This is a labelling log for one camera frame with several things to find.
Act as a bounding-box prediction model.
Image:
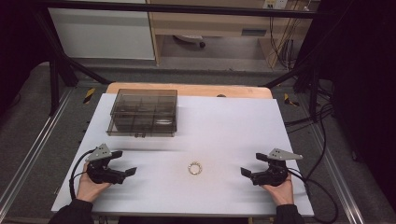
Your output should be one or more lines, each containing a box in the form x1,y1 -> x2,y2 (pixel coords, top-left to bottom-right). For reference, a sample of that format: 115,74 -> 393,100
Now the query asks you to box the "white table cover sheet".
50,93 -> 315,217

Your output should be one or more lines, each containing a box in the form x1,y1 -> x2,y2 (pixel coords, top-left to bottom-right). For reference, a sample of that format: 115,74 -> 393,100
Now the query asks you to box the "white cabinet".
47,0 -> 156,61

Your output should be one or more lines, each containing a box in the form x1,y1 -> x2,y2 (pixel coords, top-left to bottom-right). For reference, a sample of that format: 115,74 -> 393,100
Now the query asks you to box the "aluminium floor rail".
311,124 -> 366,224
0,88 -> 76,206

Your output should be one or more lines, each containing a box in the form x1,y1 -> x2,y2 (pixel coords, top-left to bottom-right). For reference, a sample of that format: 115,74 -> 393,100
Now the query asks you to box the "person's left hand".
76,162 -> 112,203

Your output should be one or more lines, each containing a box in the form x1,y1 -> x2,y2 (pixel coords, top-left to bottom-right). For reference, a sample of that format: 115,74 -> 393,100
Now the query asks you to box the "wooden table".
106,81 -> 274,100

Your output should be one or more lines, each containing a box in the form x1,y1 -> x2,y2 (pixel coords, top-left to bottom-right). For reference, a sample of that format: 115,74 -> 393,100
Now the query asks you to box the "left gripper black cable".
68,148 -> 96,201

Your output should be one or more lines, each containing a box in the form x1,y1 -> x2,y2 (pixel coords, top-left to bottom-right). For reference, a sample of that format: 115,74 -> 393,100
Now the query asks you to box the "black metal frame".
29,0 -> 331,118

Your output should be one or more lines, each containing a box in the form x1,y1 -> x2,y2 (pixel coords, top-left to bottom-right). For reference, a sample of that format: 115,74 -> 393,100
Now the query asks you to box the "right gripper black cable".
287,167 -> 339,224

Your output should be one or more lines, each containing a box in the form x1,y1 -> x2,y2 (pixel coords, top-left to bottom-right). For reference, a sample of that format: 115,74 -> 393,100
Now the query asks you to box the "smoky clear plastic organizer box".
106,88 -> 178,138

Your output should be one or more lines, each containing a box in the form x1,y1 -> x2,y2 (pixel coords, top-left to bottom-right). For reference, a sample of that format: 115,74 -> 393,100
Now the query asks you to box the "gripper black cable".
68,148 -> 96,201
287,167 -> 339,224

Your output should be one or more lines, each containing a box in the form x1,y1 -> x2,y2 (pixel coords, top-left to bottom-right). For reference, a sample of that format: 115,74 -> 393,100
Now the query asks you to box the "yellow black striped tape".
82,87 -> 96,105
283,92 -> 301,107

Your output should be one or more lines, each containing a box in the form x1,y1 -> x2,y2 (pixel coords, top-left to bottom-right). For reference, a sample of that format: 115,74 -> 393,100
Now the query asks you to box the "white wall socket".
262,0 -> 289,10

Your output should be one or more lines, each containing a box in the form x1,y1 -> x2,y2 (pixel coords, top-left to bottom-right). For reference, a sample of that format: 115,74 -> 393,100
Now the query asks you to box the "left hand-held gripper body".
84,143 -> 128,185

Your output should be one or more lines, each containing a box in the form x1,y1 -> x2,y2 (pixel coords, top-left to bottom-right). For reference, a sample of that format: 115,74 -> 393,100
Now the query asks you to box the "office chair base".
173,34 -> 207,49

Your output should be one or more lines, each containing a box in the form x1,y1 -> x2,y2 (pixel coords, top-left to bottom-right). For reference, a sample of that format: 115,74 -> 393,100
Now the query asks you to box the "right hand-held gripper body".
250,147 -> 304,188

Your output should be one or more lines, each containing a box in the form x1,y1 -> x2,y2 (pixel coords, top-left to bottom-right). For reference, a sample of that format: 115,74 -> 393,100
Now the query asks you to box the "person's right hand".
261,173 -> 295,207

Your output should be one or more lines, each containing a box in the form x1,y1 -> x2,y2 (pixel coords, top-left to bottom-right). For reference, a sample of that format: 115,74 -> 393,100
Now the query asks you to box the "bundle of black cables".
284,78 -> 335,134

